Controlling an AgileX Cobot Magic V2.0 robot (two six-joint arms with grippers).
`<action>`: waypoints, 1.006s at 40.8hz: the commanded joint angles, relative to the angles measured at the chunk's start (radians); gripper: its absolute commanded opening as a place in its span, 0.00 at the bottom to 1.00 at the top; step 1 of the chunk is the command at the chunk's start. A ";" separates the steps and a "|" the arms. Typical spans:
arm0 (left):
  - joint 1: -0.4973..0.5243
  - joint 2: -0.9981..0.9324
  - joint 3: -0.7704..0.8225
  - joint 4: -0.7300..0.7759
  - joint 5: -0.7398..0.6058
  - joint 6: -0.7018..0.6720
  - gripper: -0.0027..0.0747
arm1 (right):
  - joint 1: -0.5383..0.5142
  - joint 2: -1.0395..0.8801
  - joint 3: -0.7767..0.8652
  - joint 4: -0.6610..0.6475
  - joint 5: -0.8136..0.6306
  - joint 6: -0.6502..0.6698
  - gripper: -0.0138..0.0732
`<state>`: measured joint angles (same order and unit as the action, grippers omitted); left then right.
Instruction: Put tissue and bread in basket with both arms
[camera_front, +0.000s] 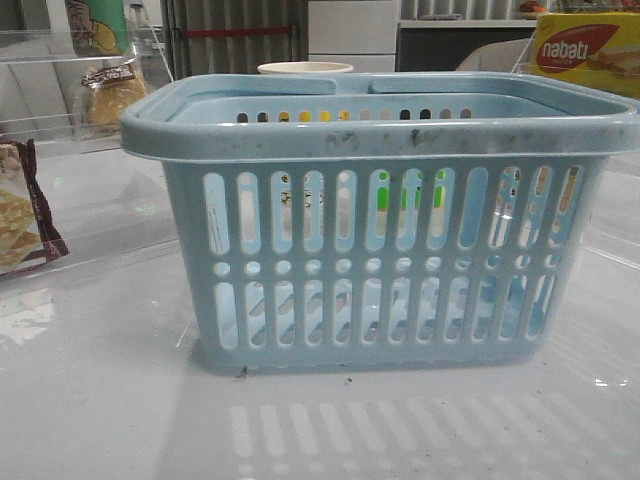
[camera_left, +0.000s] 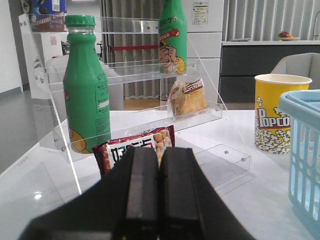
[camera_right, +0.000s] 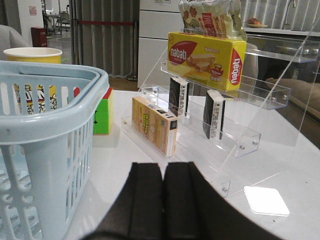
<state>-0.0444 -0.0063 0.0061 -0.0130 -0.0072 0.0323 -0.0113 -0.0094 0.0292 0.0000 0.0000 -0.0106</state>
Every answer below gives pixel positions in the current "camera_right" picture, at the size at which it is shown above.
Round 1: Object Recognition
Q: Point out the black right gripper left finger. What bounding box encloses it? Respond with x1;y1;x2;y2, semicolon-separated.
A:
94;162;163;240

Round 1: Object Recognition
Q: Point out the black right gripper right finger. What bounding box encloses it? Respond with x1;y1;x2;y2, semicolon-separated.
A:
164;162;278;240

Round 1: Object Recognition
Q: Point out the beige tissue box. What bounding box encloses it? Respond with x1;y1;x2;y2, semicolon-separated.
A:
131;96;178;157

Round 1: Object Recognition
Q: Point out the light blue plastic basket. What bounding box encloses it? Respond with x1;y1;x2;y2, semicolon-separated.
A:
0;61;109;240

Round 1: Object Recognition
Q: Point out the white square coaster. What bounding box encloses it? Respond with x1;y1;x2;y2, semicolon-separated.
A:
244;186;290;217

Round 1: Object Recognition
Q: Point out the clear acrylic display shelf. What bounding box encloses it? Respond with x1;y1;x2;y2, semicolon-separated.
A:
121;34;320;197

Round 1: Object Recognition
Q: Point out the colourful puzzle cube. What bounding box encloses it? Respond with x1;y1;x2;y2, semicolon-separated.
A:
93;87;114;135

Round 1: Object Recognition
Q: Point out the yellow nabati wafer box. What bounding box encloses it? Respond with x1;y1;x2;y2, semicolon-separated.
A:
167;32;247;92

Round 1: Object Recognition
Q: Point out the yellow paper cup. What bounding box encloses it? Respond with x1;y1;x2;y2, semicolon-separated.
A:
3;47;63;64

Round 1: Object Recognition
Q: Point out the green snack bag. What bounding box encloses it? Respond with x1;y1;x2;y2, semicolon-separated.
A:
178;0;248;41

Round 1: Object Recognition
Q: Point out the white cabinet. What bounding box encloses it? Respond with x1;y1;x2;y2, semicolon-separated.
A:
137;0;183;87

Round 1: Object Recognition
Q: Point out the plate of fruit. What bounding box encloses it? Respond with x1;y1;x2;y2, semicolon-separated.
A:
246;17;268;29

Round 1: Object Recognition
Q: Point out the red barrier belt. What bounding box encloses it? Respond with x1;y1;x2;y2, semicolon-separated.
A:
77;20;135;26

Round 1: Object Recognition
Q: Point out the red fire extinguisher box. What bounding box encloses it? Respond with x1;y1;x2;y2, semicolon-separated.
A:
30;26;48;48

